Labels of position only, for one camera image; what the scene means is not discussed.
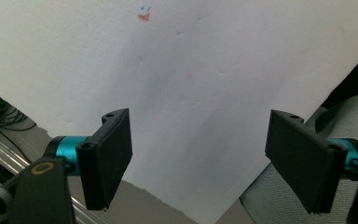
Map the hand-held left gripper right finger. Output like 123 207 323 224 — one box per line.
264 108 358 215

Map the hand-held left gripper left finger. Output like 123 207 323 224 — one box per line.
44 107 134 212

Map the small red drawn mark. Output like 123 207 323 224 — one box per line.
137 5 153 22

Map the aluminium profile rail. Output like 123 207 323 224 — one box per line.
0 136 108 224

